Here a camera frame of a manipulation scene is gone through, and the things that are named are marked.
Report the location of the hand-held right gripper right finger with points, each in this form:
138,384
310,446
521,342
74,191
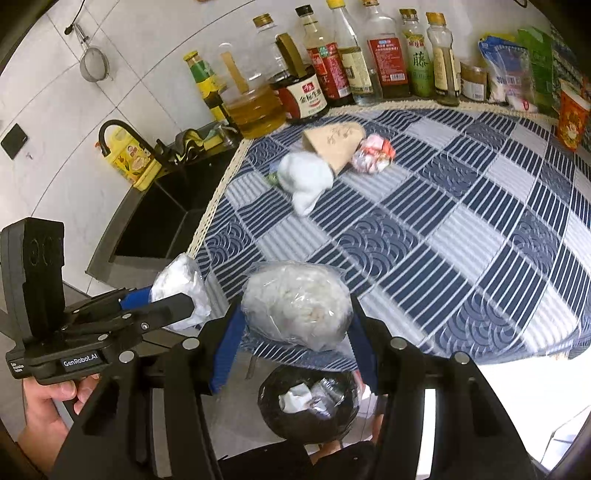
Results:
364,355

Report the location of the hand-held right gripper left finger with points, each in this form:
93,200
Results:
226,350

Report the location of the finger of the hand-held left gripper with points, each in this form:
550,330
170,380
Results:
161,311
136,297

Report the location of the small plastic-wrapped white wad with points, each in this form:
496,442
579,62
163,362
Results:
182,281

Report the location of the clear plastic cup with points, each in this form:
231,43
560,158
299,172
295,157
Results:
330,393

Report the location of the white paper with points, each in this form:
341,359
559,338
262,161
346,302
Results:
295,398

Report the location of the large plastic-wrapped white wad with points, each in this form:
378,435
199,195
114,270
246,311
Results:
295,304

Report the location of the trash bin with black bag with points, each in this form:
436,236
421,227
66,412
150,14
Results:
277,424

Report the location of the small colourful packet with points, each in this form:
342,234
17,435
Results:
272,177

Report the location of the white cloth wad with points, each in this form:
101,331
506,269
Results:
307,182

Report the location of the red white wrapper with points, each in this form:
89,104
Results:
371,154

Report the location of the brown paper cup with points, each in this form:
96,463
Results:
334,143

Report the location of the person's left hand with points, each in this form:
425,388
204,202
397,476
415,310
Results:
51,408

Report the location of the black kitchen sink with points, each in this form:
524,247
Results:
106,258

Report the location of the yellow dish soap bottle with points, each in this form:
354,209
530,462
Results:
129,161

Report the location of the blue patterned tablecloth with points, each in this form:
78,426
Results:
438,230

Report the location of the black yellow cloth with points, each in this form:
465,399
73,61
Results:
189,142

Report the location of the black faucet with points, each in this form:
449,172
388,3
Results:
115,124

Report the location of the yellow green sponge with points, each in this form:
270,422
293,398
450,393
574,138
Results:
216,138

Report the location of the metal strainer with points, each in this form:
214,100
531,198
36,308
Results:
94,64

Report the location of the clear cooking oil jug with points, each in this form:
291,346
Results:
251,108

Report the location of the green label sauce bottle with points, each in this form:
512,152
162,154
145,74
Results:
203,83

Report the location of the dark soy sauce jug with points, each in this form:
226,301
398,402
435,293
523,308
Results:
295,92

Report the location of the small glass jar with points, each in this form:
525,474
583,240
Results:
473,83

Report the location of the black cap red label bottle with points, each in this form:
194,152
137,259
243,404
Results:
325,64

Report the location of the clear bottle beige label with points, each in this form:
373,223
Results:
355,60

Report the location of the green label oil bottle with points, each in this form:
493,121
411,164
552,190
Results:
418,60

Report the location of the clear bottle red label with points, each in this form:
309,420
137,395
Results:
387,55

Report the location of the olive label oil bottle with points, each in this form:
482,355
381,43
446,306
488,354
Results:
443,62

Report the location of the red paper cup with straw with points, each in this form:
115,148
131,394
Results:
572,117

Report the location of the blue white plastic bag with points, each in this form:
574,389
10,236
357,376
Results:
505,69

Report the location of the green plastic bag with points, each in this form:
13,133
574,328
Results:
540,64

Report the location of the small black wall switch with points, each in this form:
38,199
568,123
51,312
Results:
14,141

